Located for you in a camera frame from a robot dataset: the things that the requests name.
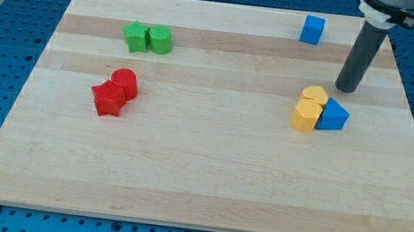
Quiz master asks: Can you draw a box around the blue cube block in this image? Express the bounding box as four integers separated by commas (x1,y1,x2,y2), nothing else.
299,15,326,45

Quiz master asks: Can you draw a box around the wooden board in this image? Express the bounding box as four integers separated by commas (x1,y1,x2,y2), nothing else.
0,0,414,232

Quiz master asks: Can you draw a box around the green cylinder block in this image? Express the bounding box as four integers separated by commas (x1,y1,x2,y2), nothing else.
149,25,172,55

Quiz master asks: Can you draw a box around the red cylinder block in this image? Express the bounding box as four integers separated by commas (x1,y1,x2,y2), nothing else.
110,68,139,102

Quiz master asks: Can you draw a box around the yellow hexagon block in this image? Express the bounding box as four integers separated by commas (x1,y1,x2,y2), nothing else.
291,99,323,132

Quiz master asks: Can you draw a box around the red star block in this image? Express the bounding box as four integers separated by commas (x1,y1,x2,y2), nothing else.
91,80,126,117

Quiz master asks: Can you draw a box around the green star block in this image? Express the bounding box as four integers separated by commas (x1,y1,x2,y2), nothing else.
123,21,150,52

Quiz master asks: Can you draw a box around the blue triangle block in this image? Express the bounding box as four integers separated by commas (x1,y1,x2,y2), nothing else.
315,98,350,130

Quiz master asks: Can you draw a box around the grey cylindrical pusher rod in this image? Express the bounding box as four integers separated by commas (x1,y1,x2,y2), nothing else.
335,21,388,94

